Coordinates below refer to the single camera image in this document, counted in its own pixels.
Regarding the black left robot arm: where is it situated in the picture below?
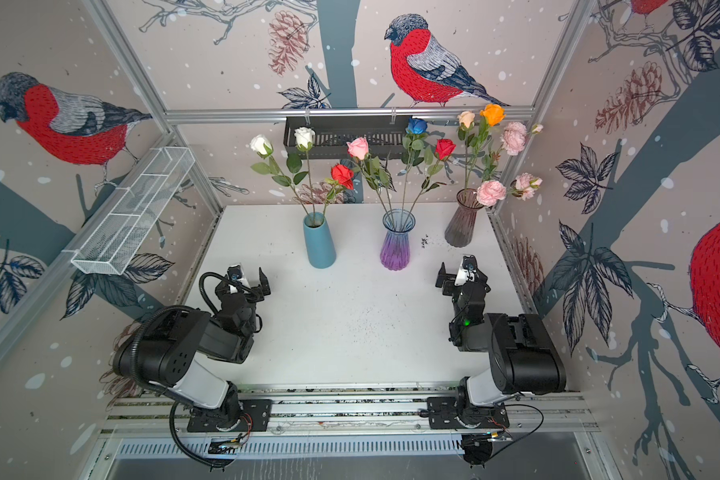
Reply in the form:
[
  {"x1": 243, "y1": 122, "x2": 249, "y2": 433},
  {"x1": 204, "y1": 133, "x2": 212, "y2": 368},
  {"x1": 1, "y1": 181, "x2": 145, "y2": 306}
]
[{"x1": 113, "y1": 265, "x2": 271, "y2": 422}]

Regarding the blue purple glass vase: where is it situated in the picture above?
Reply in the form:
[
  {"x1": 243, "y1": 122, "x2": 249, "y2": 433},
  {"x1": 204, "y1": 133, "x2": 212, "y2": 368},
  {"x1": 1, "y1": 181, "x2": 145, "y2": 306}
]
[{"x1": 380, "y1": 209, "x2": 416, "y2": 271}]

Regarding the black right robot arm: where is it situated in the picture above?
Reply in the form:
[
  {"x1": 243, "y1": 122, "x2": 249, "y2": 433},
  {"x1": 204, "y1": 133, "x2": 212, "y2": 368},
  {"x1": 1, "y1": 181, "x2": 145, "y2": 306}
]
[{"x1": 435, "y1": 255, "x2": 566, "y2": 423}]

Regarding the teal ceramic vase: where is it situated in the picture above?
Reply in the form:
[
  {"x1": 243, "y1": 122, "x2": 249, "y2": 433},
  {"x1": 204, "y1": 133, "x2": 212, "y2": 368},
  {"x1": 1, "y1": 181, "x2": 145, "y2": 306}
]
[{"x1": 303, "y1": 212, "x2": 336, "y2": 269}]

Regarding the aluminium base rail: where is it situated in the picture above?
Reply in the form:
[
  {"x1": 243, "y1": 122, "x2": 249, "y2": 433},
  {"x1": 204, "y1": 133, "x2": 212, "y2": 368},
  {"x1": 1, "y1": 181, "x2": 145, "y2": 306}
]
[{"x1": 96, "y1": 387, "x2": 599, "y2": 461}]

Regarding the orange artificial rose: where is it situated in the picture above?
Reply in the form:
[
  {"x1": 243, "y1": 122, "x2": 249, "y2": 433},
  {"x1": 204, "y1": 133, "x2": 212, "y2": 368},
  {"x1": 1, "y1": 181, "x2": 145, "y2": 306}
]
[{"x1": 477, "y1": 104, "x2": 505, "y2": 181}]

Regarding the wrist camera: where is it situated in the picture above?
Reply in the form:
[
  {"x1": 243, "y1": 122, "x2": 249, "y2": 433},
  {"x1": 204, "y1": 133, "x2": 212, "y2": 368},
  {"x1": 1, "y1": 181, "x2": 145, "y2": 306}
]
[
  {"x1": 226, "y1": 264, "x2": 252, "y2": 294},
  {"x1": 454, "y1": 255, "x2": 478, "y2": 286}
]

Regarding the pink peony spray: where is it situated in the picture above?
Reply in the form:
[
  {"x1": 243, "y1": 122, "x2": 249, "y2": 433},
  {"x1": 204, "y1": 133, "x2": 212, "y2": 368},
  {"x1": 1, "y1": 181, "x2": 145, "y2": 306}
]
[
  {"x1": 476, "y1": 173, "x2": 543, "y2": 207},
  {"x1": 498, "y1": 121, "x2": 544, "y2": 157}
]

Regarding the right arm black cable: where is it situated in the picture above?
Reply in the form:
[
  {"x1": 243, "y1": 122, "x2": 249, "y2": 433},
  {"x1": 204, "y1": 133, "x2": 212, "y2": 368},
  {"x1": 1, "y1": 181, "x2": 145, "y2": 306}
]
[{"x1": 485, "y1": 403, "x2": 546, "y2": 448}]

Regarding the cream peach artificial rose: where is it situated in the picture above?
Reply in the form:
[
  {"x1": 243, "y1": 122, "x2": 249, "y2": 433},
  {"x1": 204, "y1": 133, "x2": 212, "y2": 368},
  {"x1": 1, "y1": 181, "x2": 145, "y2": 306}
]
[{"x1": 458, "y1": 111, "x2": 475, "y2": 188}]

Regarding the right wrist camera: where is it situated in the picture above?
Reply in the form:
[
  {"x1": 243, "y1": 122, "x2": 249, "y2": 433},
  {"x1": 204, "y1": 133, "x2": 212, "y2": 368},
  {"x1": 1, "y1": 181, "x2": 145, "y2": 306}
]
[{"x1": 454, "y1": 255, "x2": 478, "y2": 286}]

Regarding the black hanging wire basket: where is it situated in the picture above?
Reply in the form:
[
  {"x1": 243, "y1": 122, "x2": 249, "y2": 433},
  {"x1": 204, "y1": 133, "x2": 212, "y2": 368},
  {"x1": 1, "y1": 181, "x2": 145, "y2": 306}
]
[{"x1": 282, "y1": 115, "x2": 412, "y2": 160}]

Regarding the red artificial rose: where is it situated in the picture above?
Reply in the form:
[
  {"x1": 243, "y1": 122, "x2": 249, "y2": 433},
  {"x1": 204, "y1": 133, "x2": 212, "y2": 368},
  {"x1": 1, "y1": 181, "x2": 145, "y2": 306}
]
[
  {"x1": 322, "y1": 164, "x2": 354, "y2": 216},
  {"x1": 409, "y1": 139, "x2": 456, "y2": 212}
]

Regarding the white wire mesh shelf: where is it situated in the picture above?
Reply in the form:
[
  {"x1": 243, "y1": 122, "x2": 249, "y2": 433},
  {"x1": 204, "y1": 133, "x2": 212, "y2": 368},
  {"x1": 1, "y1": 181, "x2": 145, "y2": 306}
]
[{"x1": 71, "y1": 146, "x2": 195, "y2": 275}]

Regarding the pink artificial rose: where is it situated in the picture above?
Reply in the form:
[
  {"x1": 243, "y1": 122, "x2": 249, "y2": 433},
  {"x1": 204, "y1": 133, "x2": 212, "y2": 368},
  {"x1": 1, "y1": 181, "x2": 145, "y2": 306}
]
[{"x1": 347, "y1": 137, "x2": 391, "y2": 213}]

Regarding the blue artificial rose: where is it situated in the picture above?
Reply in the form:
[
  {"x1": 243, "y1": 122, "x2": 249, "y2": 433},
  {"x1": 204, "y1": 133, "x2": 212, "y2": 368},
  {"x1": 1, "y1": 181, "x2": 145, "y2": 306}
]
[{"x1": 401, "y1": 118, "x2": 429, "y2": 208}]

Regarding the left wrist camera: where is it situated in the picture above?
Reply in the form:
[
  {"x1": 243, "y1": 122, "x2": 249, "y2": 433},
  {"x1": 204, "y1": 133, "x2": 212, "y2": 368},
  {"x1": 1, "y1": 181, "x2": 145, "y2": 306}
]
[{"x1": 226, "y1": 264, "x2": 252, "y2": 294}]

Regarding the white artificial rose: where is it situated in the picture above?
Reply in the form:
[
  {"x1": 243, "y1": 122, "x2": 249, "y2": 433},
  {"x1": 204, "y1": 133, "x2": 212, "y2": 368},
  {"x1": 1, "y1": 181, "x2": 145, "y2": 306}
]
[
  {"x1": 294, "y1": 127, "x2": 320, "y2": 227},
  {"x1": 249, "y1": 135, "x2": 301, "y2": 195}
]

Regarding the pink grey glass vase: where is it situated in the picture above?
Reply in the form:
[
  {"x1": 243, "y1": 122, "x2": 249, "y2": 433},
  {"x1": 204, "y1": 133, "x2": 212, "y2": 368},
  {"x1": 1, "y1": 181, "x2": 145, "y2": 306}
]
[{"x1": 444, "y1": 188, "x2": 483, "y2": 248}]

